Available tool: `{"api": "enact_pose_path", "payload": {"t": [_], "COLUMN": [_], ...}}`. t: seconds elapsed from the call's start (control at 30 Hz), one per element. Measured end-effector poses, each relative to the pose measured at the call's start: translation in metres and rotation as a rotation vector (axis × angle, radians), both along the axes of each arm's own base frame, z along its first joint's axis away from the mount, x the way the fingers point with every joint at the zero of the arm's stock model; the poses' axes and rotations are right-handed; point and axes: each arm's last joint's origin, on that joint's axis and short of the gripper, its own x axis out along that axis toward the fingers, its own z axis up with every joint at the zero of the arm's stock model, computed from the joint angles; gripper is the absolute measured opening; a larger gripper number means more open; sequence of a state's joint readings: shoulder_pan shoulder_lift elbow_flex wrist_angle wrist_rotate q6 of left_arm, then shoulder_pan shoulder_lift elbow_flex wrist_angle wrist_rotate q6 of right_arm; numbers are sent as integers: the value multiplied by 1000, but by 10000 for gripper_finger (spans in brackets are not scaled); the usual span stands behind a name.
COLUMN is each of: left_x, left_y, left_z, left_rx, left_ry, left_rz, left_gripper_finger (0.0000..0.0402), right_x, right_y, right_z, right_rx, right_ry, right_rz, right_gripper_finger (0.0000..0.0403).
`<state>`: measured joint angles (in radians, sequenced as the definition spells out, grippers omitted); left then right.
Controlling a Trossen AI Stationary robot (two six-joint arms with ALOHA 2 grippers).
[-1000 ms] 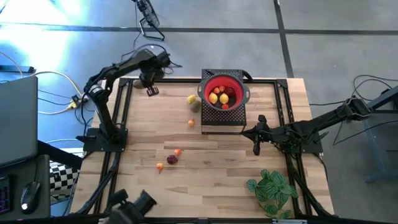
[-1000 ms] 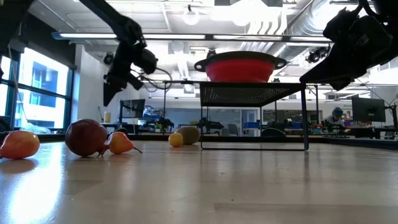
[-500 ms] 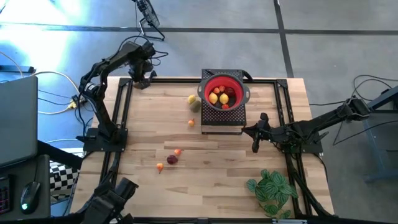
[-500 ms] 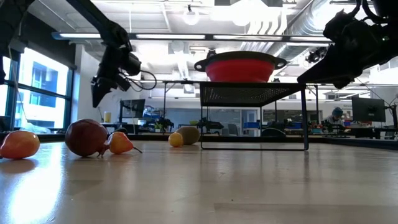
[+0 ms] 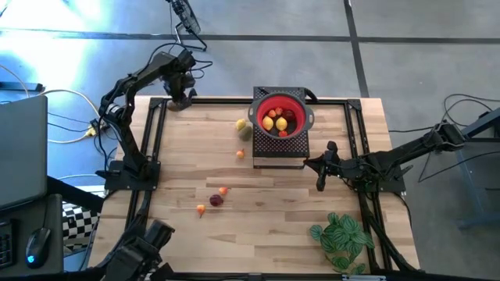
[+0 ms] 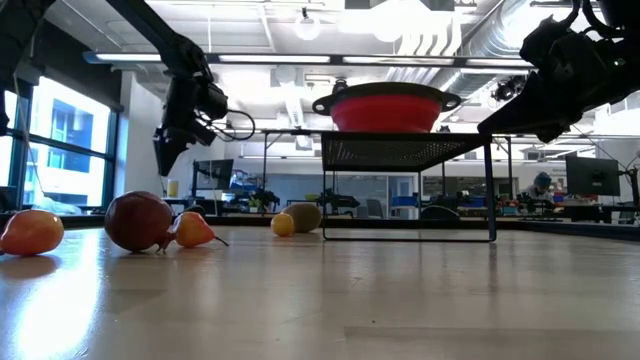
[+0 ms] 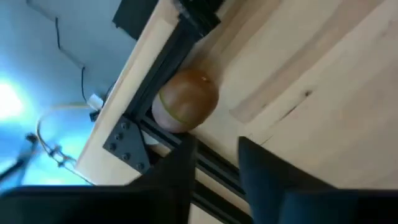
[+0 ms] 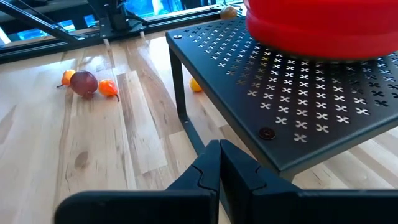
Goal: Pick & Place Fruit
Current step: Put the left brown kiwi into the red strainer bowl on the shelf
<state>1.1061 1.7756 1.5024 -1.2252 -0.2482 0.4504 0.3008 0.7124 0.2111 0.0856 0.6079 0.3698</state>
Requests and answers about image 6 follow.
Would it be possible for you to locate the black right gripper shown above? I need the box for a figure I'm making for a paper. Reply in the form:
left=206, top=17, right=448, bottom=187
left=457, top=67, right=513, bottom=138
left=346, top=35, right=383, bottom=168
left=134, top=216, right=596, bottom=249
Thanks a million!
left=477, top=14, right=614, bottom=144

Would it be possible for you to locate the black ceiling-hung device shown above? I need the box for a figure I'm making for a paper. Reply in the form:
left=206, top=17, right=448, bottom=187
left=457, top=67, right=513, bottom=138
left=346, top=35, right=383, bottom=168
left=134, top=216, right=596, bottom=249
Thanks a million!
left=492, top=74, right=529, bottom=104

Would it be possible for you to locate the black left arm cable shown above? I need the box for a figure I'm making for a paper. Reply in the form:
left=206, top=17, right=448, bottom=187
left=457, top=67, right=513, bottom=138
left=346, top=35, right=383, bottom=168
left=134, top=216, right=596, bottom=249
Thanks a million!
left=212, top=108, right=257, bottom=143

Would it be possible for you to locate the person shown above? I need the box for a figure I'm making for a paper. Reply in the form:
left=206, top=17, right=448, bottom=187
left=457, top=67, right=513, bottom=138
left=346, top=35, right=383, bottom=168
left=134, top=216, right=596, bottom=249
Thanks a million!
left=522, top=171, right=556, bottom=204

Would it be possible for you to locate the orange plastic pear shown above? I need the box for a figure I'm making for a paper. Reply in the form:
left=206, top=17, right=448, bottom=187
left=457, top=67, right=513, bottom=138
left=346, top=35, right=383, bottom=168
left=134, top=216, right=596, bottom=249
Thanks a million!
left=172, top=210, right=231, bottom=250
left=270, top=212, right=297, bottom=238
left=0, top=208, right=66, bottom=258

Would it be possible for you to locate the black monitor on stand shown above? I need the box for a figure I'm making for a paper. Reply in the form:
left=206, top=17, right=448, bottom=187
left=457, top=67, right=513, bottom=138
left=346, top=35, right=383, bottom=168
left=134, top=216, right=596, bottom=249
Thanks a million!
left=192, top=158, right=235, bottom=192

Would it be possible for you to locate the black perforated metal riser stand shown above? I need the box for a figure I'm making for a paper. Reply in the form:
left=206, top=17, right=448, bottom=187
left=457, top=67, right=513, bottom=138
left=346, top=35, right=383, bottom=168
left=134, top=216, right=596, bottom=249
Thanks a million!
left=320, top=130, right=498, bottom=243

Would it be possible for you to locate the round white ceiling lamp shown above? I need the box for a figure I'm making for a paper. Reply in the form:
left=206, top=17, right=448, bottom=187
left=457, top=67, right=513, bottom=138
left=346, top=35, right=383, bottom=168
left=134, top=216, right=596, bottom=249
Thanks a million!
left=292, top=7, right=322, bottom=42

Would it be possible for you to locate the large window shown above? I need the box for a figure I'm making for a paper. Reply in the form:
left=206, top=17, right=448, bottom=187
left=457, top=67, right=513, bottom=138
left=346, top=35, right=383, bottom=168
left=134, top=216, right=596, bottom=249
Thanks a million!
left=0, top=74, right=121, bottom=211

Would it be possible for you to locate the long ceiling light bar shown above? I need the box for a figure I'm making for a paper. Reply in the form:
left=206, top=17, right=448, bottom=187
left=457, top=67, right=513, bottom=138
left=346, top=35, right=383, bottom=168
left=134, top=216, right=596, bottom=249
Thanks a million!
left=82, top=51, right=536, bottom=70

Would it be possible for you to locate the brown green plastic kiwi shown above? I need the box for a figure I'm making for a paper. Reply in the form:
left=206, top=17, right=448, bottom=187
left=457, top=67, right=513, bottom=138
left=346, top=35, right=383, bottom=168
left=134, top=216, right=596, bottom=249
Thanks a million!
left=283, top=201, right=324, bottom=235

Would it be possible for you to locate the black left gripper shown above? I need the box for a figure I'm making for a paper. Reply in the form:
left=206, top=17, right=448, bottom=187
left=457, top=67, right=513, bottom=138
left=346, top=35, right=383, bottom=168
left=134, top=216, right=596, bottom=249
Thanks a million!
left=153, top=74, right=229, bottom=177

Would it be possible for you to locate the red collapsible colander grey rim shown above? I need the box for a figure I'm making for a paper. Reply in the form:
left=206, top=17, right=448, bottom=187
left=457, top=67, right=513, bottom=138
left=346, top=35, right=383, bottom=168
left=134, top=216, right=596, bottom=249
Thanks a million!
left=311, top=81, right=463, bottom=135

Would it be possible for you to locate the dark background plant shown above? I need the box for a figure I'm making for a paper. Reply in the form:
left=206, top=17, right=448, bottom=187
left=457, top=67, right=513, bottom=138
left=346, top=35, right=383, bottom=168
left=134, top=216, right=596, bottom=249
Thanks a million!
left=247, top=188, right=281, bottom=211

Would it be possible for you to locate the black monitor on arm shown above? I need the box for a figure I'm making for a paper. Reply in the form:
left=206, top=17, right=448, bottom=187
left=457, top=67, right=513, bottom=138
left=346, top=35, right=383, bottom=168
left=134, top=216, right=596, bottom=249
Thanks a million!
left=565, top=154, right=622, bottom=198

